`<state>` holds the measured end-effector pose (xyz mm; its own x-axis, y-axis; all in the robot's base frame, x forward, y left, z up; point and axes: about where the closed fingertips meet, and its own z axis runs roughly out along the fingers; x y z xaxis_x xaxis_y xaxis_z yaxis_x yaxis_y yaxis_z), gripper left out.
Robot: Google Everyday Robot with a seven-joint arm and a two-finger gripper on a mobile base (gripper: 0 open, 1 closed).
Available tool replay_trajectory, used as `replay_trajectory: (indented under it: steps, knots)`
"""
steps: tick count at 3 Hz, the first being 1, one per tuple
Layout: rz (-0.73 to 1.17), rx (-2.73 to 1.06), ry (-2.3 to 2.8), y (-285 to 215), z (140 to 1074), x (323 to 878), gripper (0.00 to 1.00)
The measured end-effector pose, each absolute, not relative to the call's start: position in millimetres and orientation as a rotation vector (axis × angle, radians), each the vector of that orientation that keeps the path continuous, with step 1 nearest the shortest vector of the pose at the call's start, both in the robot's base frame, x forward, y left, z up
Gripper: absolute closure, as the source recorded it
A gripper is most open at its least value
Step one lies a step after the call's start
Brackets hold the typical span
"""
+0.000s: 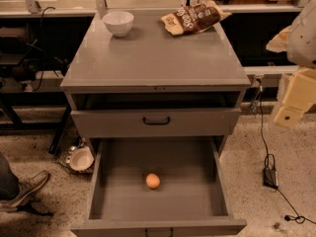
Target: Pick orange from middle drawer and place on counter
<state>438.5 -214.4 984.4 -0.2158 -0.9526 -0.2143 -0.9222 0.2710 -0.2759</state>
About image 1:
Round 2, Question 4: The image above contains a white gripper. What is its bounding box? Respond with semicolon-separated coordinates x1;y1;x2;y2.
266;0;316;127

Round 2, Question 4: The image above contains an orange fruit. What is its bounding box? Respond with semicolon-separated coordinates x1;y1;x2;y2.
145;173;160;189

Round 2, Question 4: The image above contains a grey drawer cabinet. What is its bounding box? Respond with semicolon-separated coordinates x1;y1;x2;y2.
61;10;250;148

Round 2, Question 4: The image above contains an open grey middle drawer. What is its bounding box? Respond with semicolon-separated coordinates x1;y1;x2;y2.
71;137;247;237

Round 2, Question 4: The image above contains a grey top drawer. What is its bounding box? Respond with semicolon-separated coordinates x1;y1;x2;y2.
71;93;240;138

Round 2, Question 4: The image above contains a brown chip bag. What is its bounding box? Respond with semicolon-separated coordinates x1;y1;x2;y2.
161;1;231;36

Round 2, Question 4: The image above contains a black power adapter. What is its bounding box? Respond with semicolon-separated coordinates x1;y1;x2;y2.
263;167;278;189

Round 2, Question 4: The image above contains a white ceramic bowl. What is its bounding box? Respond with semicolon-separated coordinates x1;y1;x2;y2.
103;11;134;37

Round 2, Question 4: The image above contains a white bowl on floor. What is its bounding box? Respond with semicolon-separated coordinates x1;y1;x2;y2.
69;147;94;171

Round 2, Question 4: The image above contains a dark trouser leg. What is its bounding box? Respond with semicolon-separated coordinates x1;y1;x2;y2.
0;153;20;200

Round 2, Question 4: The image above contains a black power cable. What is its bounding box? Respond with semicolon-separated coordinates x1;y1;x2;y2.
258;77;316;225

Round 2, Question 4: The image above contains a black drawer handle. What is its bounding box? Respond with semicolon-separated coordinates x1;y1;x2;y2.
142;117;171;125

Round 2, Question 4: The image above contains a black cable at left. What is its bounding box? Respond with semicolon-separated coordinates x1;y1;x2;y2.
31;6;57;93

